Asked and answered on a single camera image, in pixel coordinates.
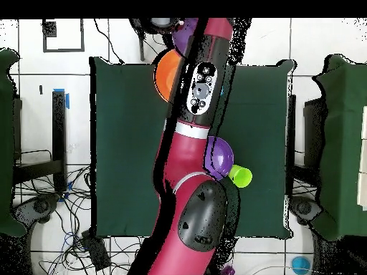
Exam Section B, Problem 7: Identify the yellow-green cup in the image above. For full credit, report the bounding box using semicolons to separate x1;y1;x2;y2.
228;164;254;189

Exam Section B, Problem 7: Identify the orange bowl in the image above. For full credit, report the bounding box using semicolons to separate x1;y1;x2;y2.
154;49;184;103

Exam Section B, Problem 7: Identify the purple bowl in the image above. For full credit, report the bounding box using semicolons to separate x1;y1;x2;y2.
171;18;199;57
204;136;235;181

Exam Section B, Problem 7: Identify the dark green table cloth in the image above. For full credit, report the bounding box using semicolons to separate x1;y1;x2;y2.
88;57;296;238

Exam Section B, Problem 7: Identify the black power adapter box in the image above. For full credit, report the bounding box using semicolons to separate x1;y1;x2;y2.
80;230;112;272

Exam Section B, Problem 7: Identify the green cloth covered table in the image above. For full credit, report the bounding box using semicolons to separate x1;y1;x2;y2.
310;54;367;241
0;48;28;238

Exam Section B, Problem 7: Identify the white box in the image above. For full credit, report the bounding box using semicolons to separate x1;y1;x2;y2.
356;105;367;211

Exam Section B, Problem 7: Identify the black floor cable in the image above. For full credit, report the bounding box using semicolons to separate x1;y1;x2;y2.
93;18;125;64

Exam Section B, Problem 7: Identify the black camera tripod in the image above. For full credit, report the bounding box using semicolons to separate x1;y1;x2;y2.
128;18;173;62

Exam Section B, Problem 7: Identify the tangle of cables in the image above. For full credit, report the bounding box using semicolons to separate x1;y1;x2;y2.
16;165;144;275

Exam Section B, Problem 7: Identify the grey pedestal foot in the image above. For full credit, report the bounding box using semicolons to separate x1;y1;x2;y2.
289;196;323;226
12;194;61;227

